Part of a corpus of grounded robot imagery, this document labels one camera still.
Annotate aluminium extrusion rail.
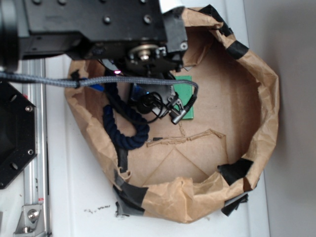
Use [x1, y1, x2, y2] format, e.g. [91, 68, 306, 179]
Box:
[21, 58, 52, 237]

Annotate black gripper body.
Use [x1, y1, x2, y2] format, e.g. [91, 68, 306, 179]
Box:
[100, 43, 184, 121]

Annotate green rectangular block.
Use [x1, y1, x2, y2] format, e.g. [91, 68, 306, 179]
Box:
[174, 76, 194, 120]

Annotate grey braided cable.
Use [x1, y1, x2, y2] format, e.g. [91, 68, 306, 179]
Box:
[0, 71, 199, 125]

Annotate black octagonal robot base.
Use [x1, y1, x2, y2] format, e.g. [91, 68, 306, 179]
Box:
[0, 81, 37, 190]

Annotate brown paper bag tray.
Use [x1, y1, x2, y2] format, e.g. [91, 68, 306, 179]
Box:
[65, 5, 279, 223]

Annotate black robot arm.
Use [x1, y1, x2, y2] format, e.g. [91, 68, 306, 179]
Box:
[0, 0, 188, 83]

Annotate glossy black box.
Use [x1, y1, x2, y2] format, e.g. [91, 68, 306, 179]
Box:
[128, 83, 149, 104]

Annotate dark blue twisted rope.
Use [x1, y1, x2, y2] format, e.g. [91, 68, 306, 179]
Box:
[102, 82, 150, 150]

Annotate metal corner bracket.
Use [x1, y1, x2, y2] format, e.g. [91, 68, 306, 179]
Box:
[13, 204, 46, 237]

